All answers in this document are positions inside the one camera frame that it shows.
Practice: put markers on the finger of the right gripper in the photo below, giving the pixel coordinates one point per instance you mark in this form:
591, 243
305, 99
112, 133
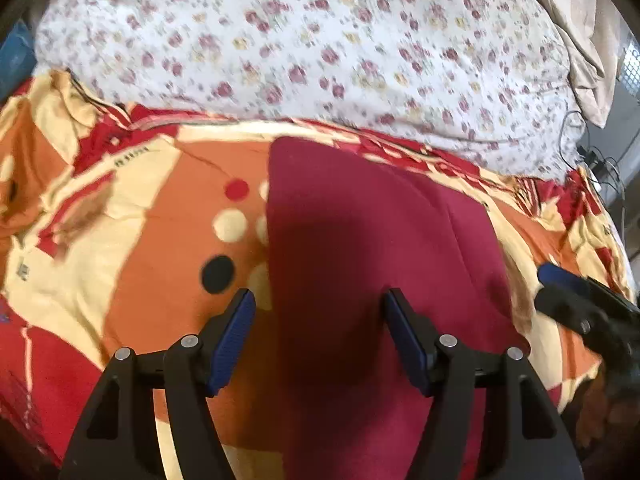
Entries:
612, 303
571, 310

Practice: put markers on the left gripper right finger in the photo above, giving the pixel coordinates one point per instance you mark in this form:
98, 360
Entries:
493, 399

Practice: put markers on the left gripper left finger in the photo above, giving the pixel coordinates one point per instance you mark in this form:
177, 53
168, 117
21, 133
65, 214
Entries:
116, 435

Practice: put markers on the maroon sweater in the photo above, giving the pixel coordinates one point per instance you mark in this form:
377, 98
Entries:
342, 230

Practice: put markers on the red orange cream blanket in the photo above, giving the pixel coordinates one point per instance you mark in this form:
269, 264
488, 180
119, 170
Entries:
125, 226

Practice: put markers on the white floral quilt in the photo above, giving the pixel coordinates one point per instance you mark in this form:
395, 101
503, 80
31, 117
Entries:
484, 79

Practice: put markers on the beige cloth at right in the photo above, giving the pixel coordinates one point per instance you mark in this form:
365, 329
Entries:
591, 31

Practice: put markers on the blue plastic bag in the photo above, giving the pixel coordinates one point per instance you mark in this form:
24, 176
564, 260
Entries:
17, 59

